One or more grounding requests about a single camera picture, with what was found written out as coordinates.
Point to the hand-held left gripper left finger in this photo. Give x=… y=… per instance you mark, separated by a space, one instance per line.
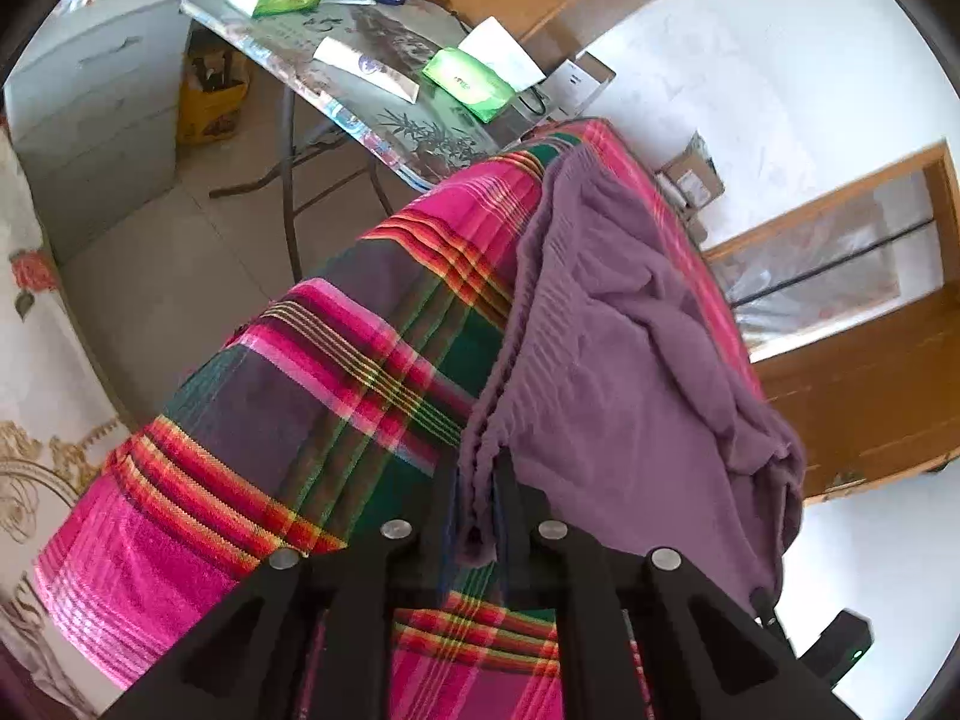
x=429 y=547

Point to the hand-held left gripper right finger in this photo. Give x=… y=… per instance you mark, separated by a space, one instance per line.
x=517 y=540

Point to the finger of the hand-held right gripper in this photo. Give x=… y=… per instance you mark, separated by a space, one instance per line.
x=769 y=615

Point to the purple knit sweater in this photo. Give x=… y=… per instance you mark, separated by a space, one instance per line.
x=622 y=360

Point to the metal door latch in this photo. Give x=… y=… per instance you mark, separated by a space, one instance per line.
x=844 y=478

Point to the pink plaid blanket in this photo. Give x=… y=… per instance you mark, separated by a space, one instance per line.
x=300 y=405

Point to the wooden framed glass door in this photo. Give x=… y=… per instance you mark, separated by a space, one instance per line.
x=817 y=277

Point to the black pole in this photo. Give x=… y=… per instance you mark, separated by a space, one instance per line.
x=832 y=262

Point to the brown cardboard box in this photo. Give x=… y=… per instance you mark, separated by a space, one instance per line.
x=694 y=172

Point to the floral bed sheet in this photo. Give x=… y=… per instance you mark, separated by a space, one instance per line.
x=45 y=360

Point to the white cardboard box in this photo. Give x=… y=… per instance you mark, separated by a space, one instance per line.
x=581 y=82

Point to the white tube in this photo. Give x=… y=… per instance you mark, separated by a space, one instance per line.
x=367 y=69

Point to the yellow bin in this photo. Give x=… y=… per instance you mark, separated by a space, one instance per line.
x=210 y=109

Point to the white paper pack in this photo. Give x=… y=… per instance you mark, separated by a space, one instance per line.
x=499 y=49

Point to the folding table with printed top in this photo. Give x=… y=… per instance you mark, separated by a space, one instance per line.
x=300 y=30

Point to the grey drawer cabinet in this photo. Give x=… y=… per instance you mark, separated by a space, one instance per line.
x=90 y=127

